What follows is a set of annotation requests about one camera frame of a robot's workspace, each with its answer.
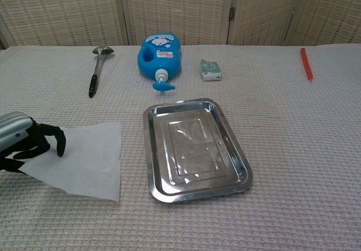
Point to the left silver and black robot hand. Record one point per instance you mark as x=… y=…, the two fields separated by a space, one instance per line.
x=14 y=128

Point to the white paper sheet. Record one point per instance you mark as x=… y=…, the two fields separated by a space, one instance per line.
x=90 y=160

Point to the stainless steel tray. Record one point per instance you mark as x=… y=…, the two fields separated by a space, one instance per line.
x=194 y=149

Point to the blue pump detergent bottle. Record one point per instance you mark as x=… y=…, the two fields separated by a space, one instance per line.
x=159 y=56

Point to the woven folding screen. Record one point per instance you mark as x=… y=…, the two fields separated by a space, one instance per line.
x=180 y=11

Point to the green and white tissue pack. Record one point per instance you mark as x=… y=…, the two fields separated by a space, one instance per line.
x=210 y=70

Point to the white waffle-weave tablecloth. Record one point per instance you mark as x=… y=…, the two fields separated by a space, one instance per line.
x=282 y=149

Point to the red stick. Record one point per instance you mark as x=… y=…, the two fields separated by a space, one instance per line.
x=306 y=64

